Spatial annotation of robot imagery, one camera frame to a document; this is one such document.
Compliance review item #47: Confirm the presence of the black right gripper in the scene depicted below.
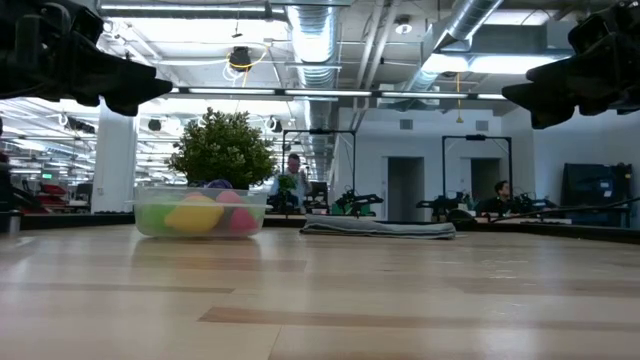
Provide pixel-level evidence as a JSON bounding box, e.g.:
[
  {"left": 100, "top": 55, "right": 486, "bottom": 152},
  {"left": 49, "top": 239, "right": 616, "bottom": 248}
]
[{"left": 502, "top": 0, "right": 640, "bottom": 130}]

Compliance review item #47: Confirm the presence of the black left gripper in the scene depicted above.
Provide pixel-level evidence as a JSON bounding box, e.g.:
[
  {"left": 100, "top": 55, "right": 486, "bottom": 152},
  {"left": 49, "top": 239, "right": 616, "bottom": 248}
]
[{"left": 0, "top": 0, "right": 174, "bottom": 117}]

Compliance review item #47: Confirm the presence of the purple toy eggplant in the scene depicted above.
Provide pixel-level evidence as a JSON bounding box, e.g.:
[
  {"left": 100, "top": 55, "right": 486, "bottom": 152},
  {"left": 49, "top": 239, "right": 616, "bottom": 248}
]
[{"left": 188, "top": 178, "right": 234, "bottom": 190}]

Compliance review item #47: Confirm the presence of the yellow toy lemon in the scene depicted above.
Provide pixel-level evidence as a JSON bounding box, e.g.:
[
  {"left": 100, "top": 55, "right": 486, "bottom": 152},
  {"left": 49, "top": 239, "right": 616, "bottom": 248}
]
[{"left": 163, "top": 194, "right": 226, "bottom": 234}]

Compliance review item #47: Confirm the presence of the red round toy fruit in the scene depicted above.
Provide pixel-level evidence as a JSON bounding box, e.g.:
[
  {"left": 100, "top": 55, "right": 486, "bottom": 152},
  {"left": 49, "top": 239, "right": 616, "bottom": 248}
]
[{"left": 225, "top": 206, "right": 261, "bottom": 236}]

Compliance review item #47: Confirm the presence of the clear plastic tupperware container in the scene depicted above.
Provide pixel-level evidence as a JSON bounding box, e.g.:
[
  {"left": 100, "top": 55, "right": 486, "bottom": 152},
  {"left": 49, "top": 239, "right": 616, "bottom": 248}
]
[{"left": 132, "top": 186, "right": 274, "bottom": 239}]

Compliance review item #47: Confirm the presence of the white building column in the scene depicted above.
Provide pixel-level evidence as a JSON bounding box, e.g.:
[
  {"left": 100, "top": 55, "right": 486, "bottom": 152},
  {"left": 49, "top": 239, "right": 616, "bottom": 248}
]
[{"left": 91, "top": 98, "right": 139, "bottom": 214}]

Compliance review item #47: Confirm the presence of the grey background door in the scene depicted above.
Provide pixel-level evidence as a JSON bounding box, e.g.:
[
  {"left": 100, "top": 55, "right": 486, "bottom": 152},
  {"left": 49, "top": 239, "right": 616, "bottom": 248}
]
[
  {"left": 387, "top": 156, "right": 425, "bottom": 221},
  {"left": 469, "top": 157, "right": 501, "bottom": 194}
]

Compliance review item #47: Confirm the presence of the black background cabinet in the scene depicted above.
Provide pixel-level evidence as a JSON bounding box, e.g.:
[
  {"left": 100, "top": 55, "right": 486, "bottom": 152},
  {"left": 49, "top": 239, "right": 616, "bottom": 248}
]
[{"left": 562, "top": 162, "right": 634, "bottom": 227}]

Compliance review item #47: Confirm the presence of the person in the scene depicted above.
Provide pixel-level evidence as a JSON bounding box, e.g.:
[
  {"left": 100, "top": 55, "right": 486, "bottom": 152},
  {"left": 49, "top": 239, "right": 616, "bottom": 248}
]
[
  {"left": 474, "top": 180, "right": 521, "bottom": 217},
  {"left": 271, "top": 153, "right": 312, "bottom": 211}
]

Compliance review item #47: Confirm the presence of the overhead LED light bar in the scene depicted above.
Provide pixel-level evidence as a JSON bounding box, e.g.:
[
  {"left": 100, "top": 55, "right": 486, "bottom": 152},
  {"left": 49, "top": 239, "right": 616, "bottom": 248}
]
[{"left": 164, "top": 83, "right": 509, "bottom": 104}]

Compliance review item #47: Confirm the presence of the green plant in black pot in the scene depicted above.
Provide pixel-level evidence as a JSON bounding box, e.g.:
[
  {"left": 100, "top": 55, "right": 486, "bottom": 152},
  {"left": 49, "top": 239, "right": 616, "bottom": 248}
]
[{"left": 165, "top": 107, "right": 279, "bottom": 190}]

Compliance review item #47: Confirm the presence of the grey folded cloth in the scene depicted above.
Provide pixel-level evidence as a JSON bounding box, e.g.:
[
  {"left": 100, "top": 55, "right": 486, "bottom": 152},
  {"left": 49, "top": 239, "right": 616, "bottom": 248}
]
[{"left": 299, "top": 213, "right": 458, "bottom": 241}]

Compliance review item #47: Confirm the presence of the black background rig frame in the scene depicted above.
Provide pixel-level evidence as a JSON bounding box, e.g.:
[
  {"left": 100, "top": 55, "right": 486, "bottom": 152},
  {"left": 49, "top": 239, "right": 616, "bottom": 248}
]
[
  {"left": 281, "top": 128, "right": 357, "bottom": 201},
  {"left": 442, "top": 134, "right": 514, "bottom": 201}
]

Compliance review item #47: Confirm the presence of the silver ceiling air duct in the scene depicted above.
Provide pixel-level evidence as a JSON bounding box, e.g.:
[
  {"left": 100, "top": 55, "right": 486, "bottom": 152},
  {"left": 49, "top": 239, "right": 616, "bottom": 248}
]
[
  {"left": 285, "top": 0, "right": 342, "bottom": 181},
  {"left": 404, "top": 0, "right": 504, "bottom": 94}
]

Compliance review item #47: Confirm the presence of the black ceiling device yellow cable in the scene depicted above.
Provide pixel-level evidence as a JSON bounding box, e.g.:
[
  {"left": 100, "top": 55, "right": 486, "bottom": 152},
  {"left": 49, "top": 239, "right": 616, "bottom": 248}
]
[{"left": 228, "top": 46, "right": 253, "bottom": 72}]

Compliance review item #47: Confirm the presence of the black metal table frame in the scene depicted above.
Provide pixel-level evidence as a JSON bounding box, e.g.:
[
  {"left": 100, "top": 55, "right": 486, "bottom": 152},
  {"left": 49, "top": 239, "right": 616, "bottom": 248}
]
[{"left": 0, "top": 211, "right": 640, "bottom": 245}]

